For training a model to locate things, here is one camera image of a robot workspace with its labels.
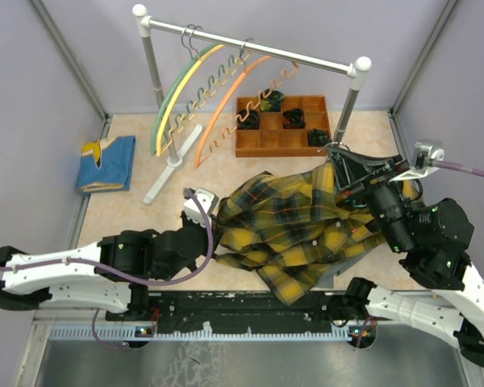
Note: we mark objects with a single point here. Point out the dark rolled sock right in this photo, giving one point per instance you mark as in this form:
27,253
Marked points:
318,138

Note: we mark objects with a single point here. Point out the yellow plaid shirt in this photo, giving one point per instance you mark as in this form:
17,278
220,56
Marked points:
289,230

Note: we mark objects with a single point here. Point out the dark rolled sock left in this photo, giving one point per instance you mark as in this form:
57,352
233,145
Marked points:
252,122

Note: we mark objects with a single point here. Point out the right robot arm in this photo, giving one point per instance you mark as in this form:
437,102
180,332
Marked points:
434,240

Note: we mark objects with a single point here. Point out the blue hanger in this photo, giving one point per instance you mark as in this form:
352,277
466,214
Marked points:
334,147

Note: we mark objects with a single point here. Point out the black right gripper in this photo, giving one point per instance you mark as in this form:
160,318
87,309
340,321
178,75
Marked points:
356,170

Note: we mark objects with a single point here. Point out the grey shirt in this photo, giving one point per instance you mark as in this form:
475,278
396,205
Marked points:
341,273

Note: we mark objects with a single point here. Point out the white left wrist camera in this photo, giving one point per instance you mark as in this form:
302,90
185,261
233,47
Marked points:
199,205

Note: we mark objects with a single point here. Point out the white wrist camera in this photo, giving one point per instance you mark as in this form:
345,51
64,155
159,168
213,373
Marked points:
199,205
426,152

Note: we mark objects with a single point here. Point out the camouflage rolled sock top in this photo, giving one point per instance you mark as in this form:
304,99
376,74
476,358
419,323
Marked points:
271,100

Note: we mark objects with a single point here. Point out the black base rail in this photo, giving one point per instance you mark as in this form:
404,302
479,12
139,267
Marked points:
242,312

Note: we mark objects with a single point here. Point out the wooden compartment tray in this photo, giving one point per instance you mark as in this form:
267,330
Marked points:
272,139

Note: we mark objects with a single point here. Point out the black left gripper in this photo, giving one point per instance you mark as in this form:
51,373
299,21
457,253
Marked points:
186,222

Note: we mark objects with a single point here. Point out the green hanger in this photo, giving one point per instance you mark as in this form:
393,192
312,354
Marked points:
162,131

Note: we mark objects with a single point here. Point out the blue folded cloth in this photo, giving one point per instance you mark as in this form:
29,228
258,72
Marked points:
106,165

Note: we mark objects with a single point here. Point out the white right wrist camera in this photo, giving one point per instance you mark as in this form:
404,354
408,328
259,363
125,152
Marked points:
426,152

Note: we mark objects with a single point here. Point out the dark rolled sock middle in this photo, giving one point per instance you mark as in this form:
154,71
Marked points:
294,119

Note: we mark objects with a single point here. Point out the white metal clothes rack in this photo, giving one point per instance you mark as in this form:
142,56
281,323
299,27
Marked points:
356,71

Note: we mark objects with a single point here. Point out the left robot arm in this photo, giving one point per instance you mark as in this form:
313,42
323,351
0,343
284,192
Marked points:
113,274

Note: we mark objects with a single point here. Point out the dark rolled sock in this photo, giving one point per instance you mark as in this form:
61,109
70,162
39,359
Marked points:
252,122
294,119
318,138

